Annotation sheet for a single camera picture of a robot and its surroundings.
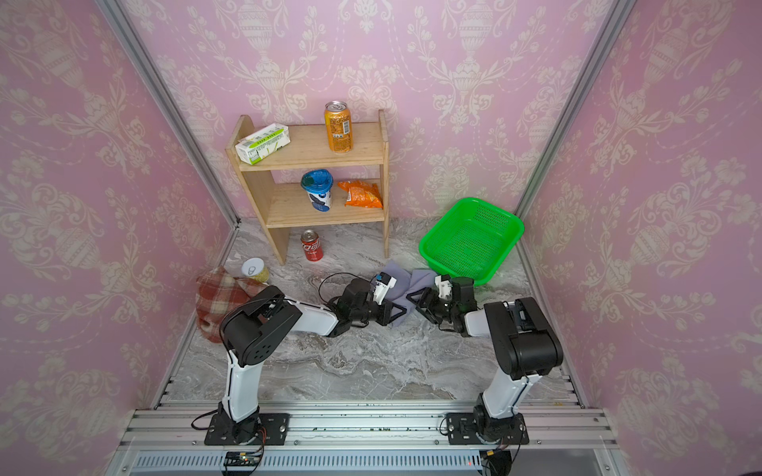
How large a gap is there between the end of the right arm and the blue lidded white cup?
0.40 m

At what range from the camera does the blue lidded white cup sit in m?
0.89

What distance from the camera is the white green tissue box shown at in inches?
29.0

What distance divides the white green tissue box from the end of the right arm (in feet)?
1.90
